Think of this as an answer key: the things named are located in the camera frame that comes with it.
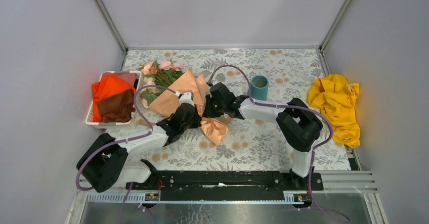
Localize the yellow crumpled cloth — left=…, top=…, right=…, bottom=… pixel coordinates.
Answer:
left=307, top=74, right=361, bottom=148

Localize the brown cloth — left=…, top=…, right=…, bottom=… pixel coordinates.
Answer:
left=97, top=89, right=135, bottom=123

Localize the orange cloth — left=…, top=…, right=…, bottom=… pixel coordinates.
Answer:
left=92, top=75, right=136, bottom=122

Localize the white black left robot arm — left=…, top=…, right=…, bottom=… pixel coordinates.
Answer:
left=75, top=103, right=201, bottom=193

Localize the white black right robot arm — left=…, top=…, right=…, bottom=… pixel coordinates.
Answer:
left=203, top=82, right=323, bottom=190

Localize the floral patterned table mat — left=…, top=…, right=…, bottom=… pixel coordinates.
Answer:
left=99, top=48, right=351, bottom=172

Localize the teal cylindrical vase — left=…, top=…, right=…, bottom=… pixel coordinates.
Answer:
left=250, top=75, right=269, bottom=101

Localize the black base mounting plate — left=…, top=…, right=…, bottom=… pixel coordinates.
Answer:
left=126, top=170, right=324, bottom=201

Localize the pink cloth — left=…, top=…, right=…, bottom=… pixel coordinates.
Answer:
left=101, top=72, right=139, bottom=87

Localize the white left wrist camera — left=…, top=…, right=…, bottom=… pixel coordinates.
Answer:
left=175, top=91, right=195, bottom=107

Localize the brown paper ribbon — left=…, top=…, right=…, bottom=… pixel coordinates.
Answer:
left=218, top=114, right=234, bottom=124

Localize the aluminium frame rail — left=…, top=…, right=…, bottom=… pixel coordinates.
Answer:
left=93, top=0, right=128, bottom=54

